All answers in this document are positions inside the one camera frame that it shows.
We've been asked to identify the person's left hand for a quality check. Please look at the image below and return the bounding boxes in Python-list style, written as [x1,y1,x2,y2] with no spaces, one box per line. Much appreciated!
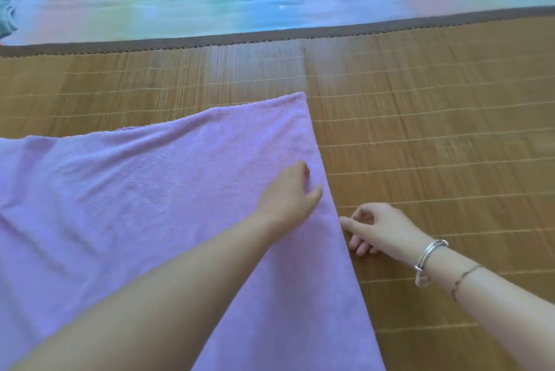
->
[254,159,325,237]

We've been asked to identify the person's right hand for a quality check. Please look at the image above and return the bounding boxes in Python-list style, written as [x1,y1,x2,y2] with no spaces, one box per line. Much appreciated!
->
[339,202,434,265]

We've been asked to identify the purple towel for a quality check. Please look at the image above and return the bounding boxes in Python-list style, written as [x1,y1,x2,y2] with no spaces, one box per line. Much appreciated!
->
[0,91,387,371]

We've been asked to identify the person's left forearm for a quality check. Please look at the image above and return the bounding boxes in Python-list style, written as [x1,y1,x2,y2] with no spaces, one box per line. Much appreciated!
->
[8,212,283,371]

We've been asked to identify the person's right forearm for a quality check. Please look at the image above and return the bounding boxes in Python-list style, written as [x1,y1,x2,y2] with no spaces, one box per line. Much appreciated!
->
[415,243,555,371]

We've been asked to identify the brown bamboo sleeping mat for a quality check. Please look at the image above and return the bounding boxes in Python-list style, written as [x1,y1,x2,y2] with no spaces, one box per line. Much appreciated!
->
[0,5,555,371]

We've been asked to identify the silver bangle bracelet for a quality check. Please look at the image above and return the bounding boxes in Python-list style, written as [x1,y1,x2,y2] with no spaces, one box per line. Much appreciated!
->
[413,239,450,289]

